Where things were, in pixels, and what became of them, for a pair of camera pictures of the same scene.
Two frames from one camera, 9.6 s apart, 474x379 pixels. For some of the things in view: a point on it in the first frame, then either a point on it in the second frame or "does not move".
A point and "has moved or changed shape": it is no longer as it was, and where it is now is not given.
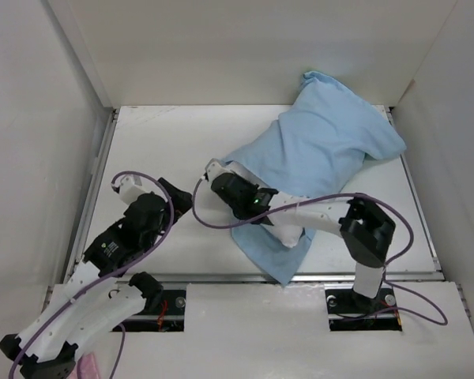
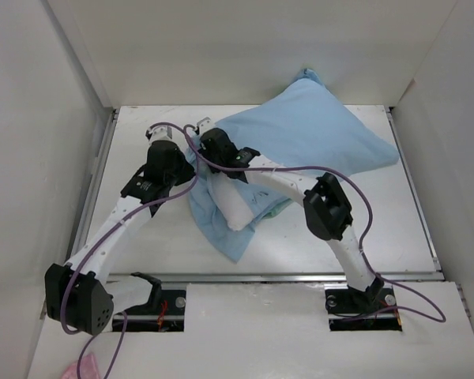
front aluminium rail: (297, 277) does not move
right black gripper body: (246, 181) to (215, 159)
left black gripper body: (182, 204) to (181, 173)
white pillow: (288, 235) has moved or changed shape
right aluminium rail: (435, 260) does not move
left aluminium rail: (91, 190) does not move
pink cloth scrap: (85, 368) does not move
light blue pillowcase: (314, 149) has moved or changed shape
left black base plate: (173, 303) does not move
